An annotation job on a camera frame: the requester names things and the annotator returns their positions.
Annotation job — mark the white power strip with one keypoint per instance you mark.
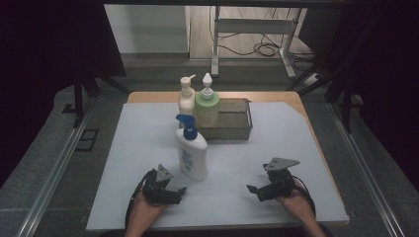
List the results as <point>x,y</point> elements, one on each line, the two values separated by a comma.
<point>311,79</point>

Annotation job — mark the white table mat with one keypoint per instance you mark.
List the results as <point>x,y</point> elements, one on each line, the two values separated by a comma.
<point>230,154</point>

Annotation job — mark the green bottle with white pump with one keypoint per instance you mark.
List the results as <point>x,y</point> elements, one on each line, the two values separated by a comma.
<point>207,108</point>

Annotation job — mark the aluminium rail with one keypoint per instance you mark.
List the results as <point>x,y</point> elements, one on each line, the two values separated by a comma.
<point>365,171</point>
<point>52,177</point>

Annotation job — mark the black metal stand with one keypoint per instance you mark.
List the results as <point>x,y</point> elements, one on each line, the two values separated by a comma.
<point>344,92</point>
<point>79,98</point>

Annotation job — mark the white metal desk frame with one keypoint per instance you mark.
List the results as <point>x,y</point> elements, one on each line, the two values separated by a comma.
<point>253,25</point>

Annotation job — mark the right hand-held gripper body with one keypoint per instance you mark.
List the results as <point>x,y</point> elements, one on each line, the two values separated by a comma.
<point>280,184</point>

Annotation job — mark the person's left hand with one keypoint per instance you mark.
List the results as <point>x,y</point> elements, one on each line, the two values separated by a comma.
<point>143,214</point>

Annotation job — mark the dark curtain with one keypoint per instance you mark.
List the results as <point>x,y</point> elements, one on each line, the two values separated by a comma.
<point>388,82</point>
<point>42,59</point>

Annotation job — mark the person's right hand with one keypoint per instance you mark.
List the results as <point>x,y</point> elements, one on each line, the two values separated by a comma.
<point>296,205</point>

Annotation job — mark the cream bottle with orange label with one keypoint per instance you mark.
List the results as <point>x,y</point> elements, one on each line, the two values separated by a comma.
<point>186,98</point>

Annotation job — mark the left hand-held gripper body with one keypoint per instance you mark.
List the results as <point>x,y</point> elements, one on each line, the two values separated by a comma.
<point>156,191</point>

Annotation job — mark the white cabinet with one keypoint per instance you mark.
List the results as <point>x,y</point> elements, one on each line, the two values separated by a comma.
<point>148,29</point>

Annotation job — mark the grey metal mesh basket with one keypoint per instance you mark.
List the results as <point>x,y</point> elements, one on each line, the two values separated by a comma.
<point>234,120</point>

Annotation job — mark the white bottle with blue pump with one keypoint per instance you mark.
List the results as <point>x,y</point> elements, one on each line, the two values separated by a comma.
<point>192,158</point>

